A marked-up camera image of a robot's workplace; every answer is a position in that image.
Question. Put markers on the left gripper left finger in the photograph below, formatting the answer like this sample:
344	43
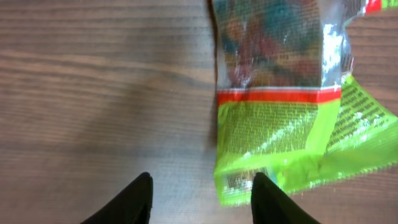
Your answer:
131	206

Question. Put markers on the green gummy candy bag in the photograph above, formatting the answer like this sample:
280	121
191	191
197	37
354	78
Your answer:
288	105

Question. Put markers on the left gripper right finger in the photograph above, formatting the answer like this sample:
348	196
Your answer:
270	205

